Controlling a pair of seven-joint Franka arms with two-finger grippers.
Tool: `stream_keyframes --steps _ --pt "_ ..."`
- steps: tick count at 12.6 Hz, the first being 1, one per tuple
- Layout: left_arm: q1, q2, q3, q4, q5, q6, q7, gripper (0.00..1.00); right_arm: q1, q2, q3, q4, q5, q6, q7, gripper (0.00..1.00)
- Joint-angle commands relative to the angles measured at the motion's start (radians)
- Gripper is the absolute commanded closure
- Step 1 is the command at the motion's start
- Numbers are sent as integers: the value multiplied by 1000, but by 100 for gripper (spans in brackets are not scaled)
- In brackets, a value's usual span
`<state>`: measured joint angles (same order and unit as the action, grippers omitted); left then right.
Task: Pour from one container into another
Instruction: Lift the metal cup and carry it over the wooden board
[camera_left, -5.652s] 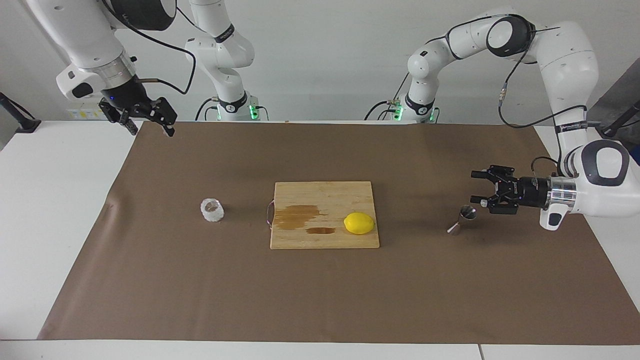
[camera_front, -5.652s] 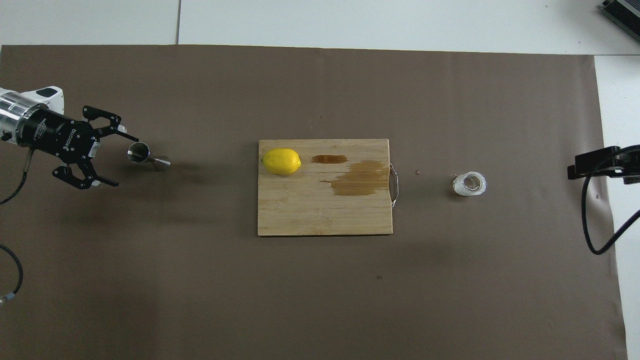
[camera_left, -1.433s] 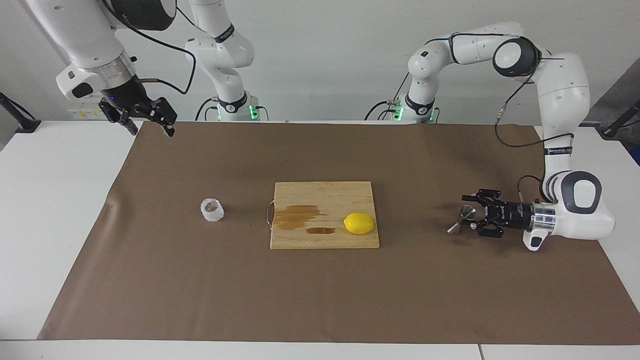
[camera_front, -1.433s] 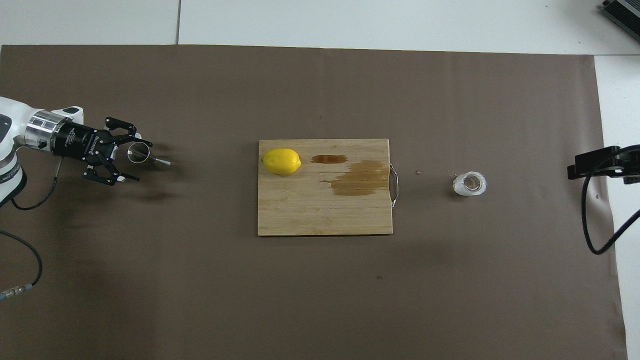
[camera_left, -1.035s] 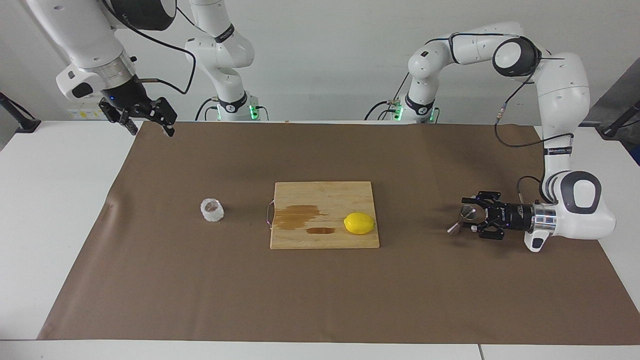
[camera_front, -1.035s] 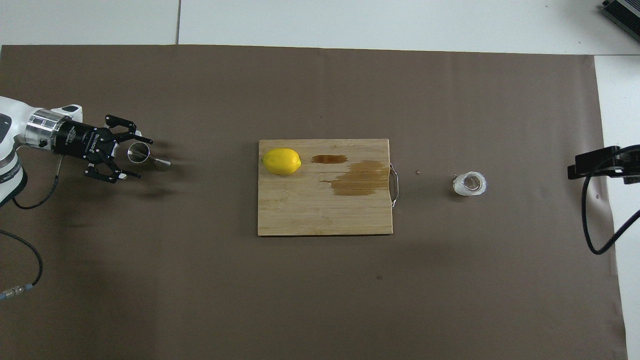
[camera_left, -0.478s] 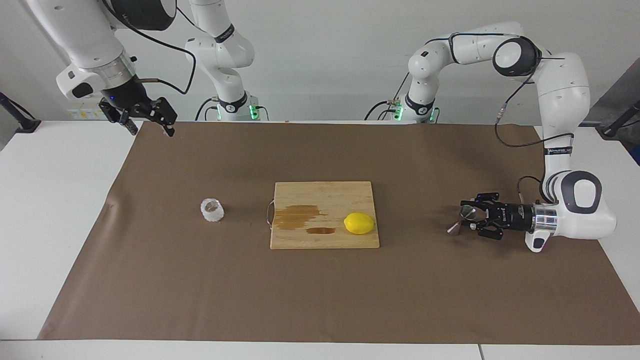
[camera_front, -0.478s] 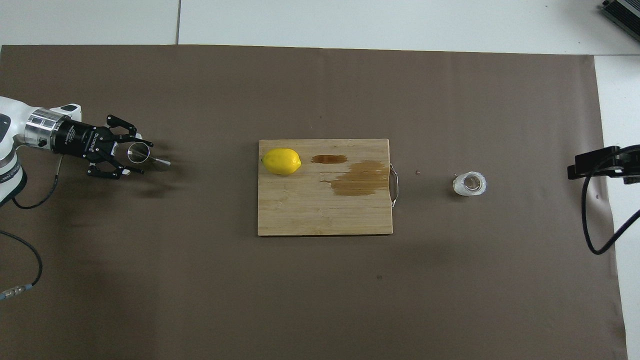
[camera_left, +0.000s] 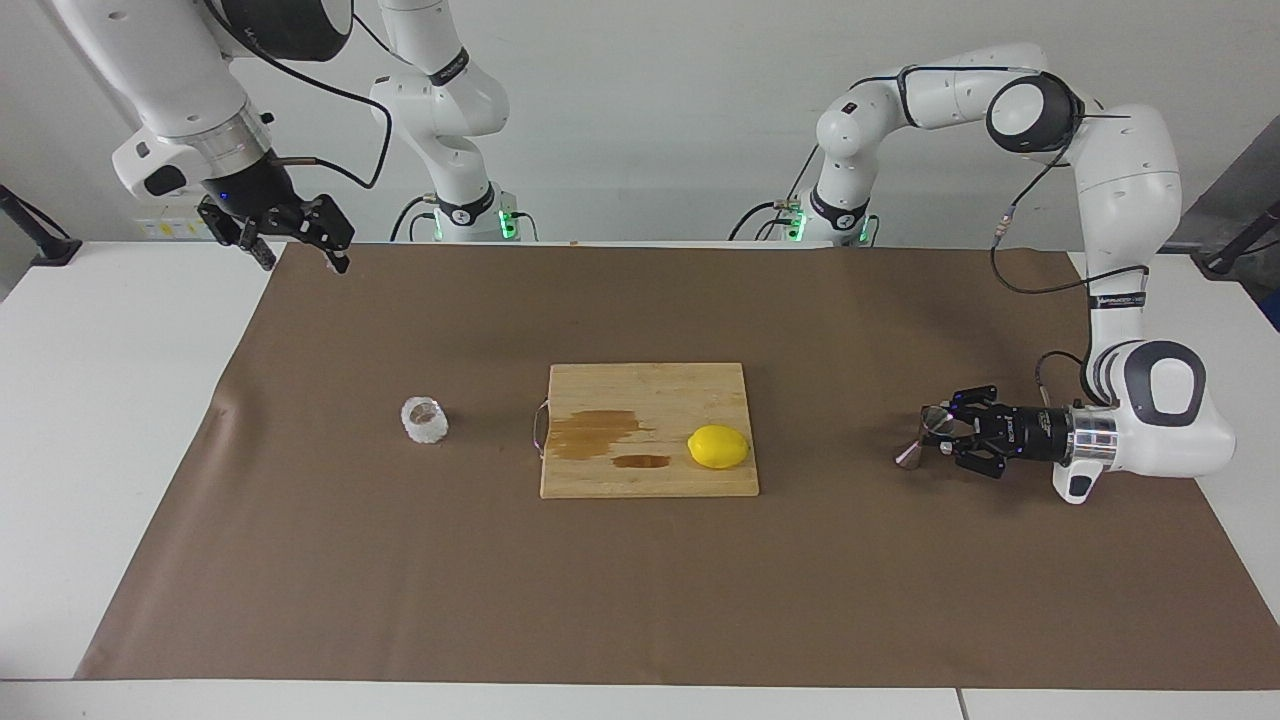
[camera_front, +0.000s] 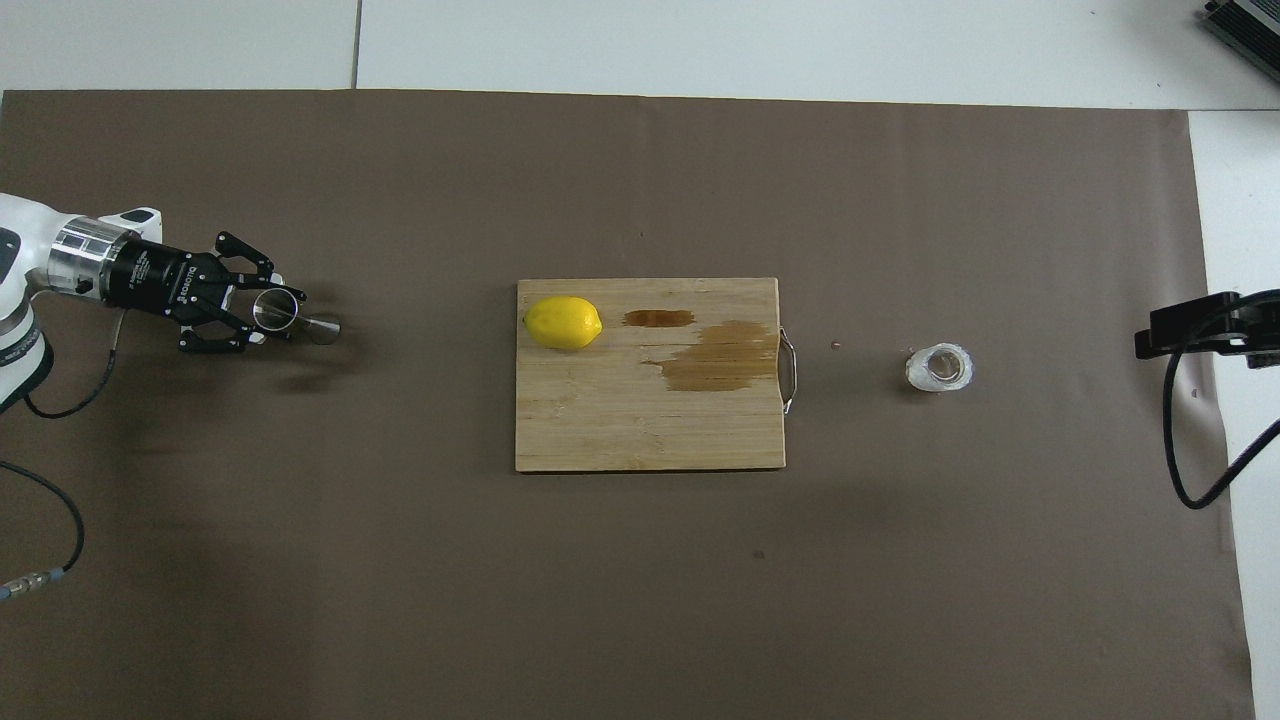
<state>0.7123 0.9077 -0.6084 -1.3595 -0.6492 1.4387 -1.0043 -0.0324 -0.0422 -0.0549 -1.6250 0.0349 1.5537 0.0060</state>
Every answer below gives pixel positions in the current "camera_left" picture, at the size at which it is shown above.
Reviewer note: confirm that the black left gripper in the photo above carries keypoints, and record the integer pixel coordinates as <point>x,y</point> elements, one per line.
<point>1035,433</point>

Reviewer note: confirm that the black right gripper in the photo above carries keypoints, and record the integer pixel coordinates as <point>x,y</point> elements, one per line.
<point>250,195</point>

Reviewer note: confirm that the steel jigger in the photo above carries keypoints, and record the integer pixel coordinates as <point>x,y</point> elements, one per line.
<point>910,457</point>

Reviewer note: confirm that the small clear glass cup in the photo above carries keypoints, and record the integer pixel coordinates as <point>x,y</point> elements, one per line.
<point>425,425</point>

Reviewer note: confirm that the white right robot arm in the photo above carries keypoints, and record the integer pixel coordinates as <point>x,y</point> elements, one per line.
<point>440,100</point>

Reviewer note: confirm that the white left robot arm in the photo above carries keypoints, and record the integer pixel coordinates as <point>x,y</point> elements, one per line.
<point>1130,170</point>

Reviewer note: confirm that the brown paper table mat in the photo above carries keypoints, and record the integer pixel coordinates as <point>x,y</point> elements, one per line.
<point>900,600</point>

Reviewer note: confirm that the black stand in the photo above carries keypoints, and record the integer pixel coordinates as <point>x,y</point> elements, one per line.
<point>1225,262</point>
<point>55,250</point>

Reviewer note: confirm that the yellow lemon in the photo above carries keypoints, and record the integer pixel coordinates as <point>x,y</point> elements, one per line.
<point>718,447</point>

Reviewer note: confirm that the wooden cutting board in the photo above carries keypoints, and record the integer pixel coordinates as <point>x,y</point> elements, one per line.
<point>700,390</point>

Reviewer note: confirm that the blue object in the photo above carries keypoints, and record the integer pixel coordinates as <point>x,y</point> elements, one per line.
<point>1274,308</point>

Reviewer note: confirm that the dark grey partition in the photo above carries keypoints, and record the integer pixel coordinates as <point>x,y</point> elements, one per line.
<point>1235,200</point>

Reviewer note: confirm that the white wall outlet strip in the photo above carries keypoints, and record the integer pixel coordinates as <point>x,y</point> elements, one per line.
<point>165,228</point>

